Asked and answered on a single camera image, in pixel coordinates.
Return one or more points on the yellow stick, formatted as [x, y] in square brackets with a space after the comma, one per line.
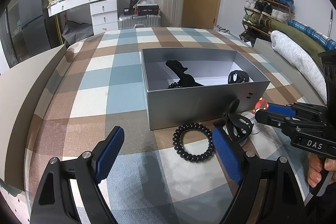
[57, 29]

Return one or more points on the row of shoes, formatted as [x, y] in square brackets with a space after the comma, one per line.
[262, 7]

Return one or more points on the beige suitcase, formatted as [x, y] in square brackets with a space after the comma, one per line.
[169, 5]

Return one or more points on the person's right hand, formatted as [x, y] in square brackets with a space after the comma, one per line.
[315, 171]

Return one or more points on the dark grey bag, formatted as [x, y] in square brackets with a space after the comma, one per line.
[76, 32]

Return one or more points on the white dressing table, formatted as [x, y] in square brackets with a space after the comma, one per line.
[103, 14]

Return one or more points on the black hair claw clip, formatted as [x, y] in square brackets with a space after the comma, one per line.
[233, 77]
[233, 119]

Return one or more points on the dark grey refrigerator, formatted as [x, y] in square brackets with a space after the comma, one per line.
[36, 11]

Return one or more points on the white rolled blanket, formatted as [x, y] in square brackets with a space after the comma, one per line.
[296, 58]

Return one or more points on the glass door cabinet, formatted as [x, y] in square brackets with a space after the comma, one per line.
[11, 35]

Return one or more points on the silver suitcase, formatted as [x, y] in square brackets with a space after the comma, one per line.
[139, 22]

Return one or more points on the thin metal pole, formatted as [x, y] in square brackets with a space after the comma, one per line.
[330, 22]

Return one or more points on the checked bed sheet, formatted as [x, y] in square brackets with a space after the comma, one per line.
[126, 98]

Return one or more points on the small black box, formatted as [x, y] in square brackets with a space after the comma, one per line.
[126, 11]

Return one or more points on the red cartoon hair clip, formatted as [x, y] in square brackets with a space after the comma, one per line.
[260, 104]

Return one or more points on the blue plaid blanket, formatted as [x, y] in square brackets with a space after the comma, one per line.
[312, 32]

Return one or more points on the pair of light shoes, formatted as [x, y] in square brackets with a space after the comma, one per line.
[221, 29]

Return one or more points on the wooden shoe rack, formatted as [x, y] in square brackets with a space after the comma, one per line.
[246, 33]

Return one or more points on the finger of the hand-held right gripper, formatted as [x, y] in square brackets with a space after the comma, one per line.
[279, 109]
[273, 120]

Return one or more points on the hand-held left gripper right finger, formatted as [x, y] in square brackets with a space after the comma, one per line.
[227, 155]

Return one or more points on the grey cardboard box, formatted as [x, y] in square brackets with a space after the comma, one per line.
[189, 108]

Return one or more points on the white round hair accessory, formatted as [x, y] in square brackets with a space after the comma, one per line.
[248, 116]

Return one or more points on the grey padded board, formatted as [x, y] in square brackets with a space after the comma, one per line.
[262, 47]

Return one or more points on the beige bed headboard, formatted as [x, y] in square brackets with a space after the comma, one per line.
[21, 98]

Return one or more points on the long black hair clip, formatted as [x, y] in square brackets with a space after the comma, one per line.
[183, 77]

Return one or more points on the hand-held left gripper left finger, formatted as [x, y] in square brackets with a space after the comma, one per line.
[109, 155]

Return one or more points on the black and red box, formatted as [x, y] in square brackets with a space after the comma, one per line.
[147, 9]

